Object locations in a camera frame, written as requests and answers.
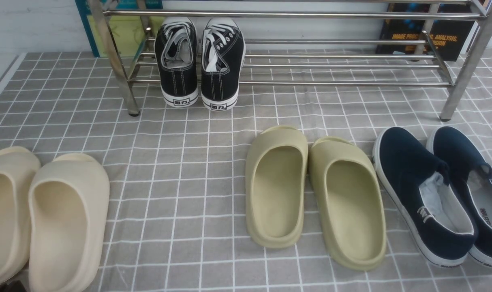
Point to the left olive foam slipper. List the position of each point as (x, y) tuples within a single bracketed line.
[(275, 175)]

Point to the left black canvas sneaker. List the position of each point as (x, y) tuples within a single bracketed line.
[(175, 49)]

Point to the navy slip-on shoe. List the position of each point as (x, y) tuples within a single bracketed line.
[(471, 176), (420, 185)]

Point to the right black canvas sneaker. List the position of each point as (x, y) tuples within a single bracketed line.
[(222, 58)]

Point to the teal and yellow book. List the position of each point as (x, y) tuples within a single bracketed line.
[(127, 30)]

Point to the right olive foam slipper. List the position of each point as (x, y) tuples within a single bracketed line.
[(350, 204)]

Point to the silver metal shoe rack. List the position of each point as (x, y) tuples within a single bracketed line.
[(152, 19)]

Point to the left cream foam slipper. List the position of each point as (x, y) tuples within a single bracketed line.
[(18, 166)]

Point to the black canvas sneaker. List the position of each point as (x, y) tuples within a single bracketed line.
[(222, 58), (175, 49)]

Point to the right cream foam slipper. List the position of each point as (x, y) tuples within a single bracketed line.
[(68, 204)]

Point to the olive foam slipper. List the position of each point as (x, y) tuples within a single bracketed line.
[(350, 204), (275, 175)]

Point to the grey checkered floor mat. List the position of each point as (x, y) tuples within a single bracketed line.
[(176, 219)]

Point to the cream foam slipper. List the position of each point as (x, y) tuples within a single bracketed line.
[(68, 204), (18, 166)]

